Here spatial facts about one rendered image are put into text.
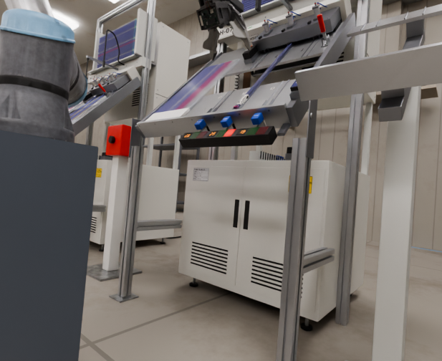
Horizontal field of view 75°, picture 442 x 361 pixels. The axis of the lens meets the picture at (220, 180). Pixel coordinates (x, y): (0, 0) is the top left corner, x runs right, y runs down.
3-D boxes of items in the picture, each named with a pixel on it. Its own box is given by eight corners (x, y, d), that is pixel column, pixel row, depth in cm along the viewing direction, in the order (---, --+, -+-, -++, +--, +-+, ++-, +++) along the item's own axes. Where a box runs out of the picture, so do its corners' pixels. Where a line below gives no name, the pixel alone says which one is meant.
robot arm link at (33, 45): (-22, 69, 47) (-12, -12, 47) (13, 94, 60) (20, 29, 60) (61, 83, 50) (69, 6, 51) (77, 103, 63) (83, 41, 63)
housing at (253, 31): (349, 35, 119) (344, -2, 111) (249, 61, 150) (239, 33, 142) (354, 28, 123) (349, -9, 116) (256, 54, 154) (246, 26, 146)
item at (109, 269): (99, 281, 138) (115, 119, 141) (77, 269, 153) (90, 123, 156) (142, 273, 157) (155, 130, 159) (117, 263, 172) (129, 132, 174)
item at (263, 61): (329, 64, 102) (326, 50, 99) (194, 92, 144) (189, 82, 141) (351, 29, 121) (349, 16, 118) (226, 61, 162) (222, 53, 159)
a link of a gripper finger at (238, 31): (241, 53, 82) (219, 28, 82) (251, 49, 86) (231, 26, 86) (247, 44, 79) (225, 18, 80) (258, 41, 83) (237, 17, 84)
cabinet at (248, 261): (316, 340, 99) (329, 160, 101) (176, 284, 143) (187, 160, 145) (362, 296, 150) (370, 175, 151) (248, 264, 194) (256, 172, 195)
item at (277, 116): (291, 127, 81) (284, 104, 77) (145, 137, 123) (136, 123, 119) (292, 124, 82) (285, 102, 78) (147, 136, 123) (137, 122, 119)
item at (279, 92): (290, 117, 80) (286, 107, 79) (144, 131, 122) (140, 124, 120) (311, 83, 91) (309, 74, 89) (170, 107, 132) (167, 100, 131)
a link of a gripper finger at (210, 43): (196, 59, 91) (202, 28, 85) (208, 56, 95) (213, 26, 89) (204, 63, 90) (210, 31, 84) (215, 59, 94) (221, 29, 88)
